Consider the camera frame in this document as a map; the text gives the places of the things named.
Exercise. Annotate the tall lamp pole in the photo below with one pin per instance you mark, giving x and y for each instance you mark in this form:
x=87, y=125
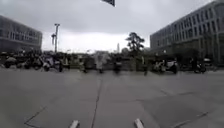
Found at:
x=56, y=36

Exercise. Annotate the robot's own part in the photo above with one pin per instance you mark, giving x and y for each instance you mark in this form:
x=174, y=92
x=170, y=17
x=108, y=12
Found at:
x=138, y=123
x=74, y=124

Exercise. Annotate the grey multi-storey building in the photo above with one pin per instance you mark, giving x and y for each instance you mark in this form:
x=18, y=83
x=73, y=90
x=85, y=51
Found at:
x=193, y=31

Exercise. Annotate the dark tree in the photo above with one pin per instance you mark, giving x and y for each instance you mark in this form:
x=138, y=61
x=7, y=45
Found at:
x=135, y=41

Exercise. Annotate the dark glass building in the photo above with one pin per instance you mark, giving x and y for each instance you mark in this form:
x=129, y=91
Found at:
x=18, y=36

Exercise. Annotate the distant pale tower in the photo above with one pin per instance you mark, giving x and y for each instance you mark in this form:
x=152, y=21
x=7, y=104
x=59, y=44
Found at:
x=118, y=47

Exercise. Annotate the dark flag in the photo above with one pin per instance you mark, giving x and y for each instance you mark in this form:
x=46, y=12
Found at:
x=110, y=2

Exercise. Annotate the row of parked scooters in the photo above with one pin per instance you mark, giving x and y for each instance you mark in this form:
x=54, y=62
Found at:
x=100, y=63

